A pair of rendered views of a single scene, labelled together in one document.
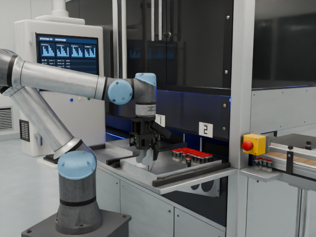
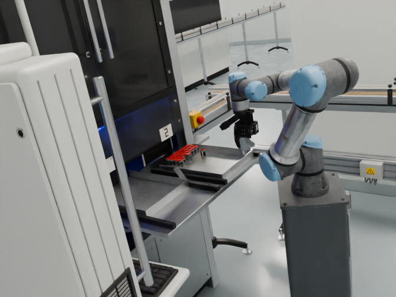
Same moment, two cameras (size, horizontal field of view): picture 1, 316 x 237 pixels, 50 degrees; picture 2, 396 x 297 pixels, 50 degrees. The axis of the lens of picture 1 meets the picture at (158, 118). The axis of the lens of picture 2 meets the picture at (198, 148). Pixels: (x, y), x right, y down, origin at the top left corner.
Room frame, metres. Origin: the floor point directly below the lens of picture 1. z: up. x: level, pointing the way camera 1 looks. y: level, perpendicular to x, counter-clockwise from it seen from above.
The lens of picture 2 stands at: (1.83, 1.65, 1.64)
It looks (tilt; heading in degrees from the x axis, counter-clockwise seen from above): 21 degrees down; 256
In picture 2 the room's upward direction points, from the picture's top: 10 degrees counter-clockwise
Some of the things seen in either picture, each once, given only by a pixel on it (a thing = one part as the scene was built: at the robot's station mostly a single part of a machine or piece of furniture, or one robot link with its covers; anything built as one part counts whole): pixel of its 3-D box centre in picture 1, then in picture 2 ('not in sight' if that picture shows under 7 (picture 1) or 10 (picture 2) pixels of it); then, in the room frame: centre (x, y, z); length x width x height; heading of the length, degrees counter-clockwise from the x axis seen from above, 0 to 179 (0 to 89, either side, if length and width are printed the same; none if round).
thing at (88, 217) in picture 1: (78, 209); (309, 178); (1.05, 0.26, 0.84); 0.15 x 0.15 x 0.10
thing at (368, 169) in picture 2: not in sight; (371, 169); (0.38, -0.22, 0.50); 0.12 x 0.05 x 0.09; 127
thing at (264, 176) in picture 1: (263, 173); (192, 139); (1.33, -0.43, 0.87); 0.14 x 0.13 x 0.02; 127
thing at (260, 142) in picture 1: (255, 144); (192, 119); (1.32, -0.39, 1.00); 0.08 x 0.07 x 0.07; 127
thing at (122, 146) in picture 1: (146, 145); (136, 191); (1.72, 0.06, 0.90); 0.34 x 0.26 x 0.04; 127
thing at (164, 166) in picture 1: (170, 163); (206, 161); (1.38, -0.05, 0.90); 0.34 x 0.26 x 0.04; 127
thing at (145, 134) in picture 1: (144, 132); (244, 122); (1.21, 0.05, 1.06); 0.09 x 0.08 x 0.12; 127
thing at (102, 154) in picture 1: (154, 159); (176, 181); (1.54, 0.01, 0.87); 0.70 x 0.48 x 0.02; 37
